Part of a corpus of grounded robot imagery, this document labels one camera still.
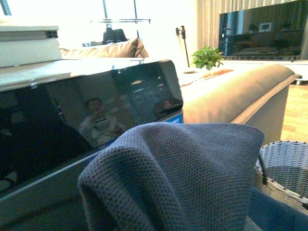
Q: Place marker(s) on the brown grey sofa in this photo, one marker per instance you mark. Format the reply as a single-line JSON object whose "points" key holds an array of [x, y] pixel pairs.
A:
{"points": [[240, 93]]}

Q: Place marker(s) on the upright stick vacuum cleaner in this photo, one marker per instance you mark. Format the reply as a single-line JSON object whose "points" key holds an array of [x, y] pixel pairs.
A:
{"points": [[181, 32]]}

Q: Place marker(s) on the metal clothes rack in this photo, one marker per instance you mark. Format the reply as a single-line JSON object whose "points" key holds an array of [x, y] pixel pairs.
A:
{"points": [[119, 22]]}

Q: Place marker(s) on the green potted plant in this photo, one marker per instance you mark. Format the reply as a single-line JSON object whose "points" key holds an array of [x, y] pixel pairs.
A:
{"points": [[208, 57]]}

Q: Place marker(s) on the white stacked boards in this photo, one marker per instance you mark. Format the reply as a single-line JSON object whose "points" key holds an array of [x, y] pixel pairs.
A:
{"points": [[27, 41]]}

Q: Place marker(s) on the dark navy cloth garment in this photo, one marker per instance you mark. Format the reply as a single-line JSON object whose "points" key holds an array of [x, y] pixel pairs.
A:
{"points": [[182, 177]]}

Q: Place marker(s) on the large flat television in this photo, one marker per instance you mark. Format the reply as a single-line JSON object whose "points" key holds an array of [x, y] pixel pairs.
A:
{"points": [[273, 32]]}

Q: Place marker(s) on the woven laundry basket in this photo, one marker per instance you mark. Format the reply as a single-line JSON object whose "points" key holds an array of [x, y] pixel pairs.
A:
{"points": [[281, 172]]}

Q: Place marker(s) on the dark grey washing machine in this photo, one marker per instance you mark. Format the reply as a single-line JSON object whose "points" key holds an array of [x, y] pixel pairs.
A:
{"points": [[56, 116]]}

